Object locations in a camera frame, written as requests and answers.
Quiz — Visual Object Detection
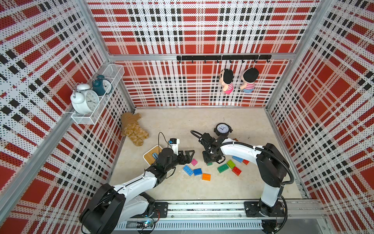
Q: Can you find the lime block small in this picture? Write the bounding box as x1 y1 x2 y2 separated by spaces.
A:
227 160 236 169

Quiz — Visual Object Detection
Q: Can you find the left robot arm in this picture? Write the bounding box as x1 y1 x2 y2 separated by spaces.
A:
79 148 195 234

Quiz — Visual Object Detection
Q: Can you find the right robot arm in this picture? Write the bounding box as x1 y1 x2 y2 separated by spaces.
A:
191 130 295 217

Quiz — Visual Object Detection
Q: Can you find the pink block left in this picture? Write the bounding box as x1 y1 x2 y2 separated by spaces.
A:
191 159 198 166

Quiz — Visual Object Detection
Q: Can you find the light blue block left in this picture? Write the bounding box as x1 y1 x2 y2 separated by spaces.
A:
183 165 194 176

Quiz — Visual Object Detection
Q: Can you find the light blue block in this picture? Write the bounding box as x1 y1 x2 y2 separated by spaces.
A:
232 156 244 163
183 165 194 176

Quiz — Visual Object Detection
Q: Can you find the blue square block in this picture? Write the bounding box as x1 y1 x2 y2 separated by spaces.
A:
193 168 203 176

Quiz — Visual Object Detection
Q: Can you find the green block front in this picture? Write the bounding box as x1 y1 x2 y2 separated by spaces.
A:
217 164 230 174

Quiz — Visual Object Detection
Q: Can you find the orange block front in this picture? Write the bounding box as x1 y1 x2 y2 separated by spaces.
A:
202 173 211 181

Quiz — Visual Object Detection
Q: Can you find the black round table clock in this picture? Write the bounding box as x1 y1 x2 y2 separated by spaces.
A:
214 123 233 137

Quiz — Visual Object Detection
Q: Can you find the red block front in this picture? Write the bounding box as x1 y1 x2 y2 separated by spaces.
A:
232 167 242 176

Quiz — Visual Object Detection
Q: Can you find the light blue block right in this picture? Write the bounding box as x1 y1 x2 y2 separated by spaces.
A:
232 156 244 163

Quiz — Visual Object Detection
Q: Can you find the white tray with wood lid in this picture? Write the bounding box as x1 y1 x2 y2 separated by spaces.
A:
143 145 163 166

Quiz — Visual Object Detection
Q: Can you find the brown teddy bear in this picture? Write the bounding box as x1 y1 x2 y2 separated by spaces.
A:
121 112 149 147

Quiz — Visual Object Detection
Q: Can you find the doll with pink stripes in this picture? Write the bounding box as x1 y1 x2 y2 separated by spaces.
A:
219 69 234 95

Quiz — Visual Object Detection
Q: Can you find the doll with blue shorts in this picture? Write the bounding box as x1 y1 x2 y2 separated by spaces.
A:
240 67 259 93

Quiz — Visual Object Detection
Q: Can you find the teal alarm clock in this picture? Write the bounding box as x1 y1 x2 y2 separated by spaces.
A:
92 75 113 96

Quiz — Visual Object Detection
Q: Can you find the white alarm clock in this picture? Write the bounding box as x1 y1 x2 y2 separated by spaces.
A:
70 83 100 115

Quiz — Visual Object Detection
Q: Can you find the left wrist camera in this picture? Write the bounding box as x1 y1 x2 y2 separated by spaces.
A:
168 138 180 155

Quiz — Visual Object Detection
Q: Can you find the electronics board with wires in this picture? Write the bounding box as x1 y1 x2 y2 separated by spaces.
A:
126 218 158 234

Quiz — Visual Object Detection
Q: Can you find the white wire shelf basket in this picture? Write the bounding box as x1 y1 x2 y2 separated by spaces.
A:
70 64 127 125

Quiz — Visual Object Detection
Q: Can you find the black hook rail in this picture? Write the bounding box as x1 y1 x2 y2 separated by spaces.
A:
176 55 272 61

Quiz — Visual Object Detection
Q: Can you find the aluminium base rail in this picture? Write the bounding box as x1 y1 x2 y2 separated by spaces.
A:
112 199 329 234

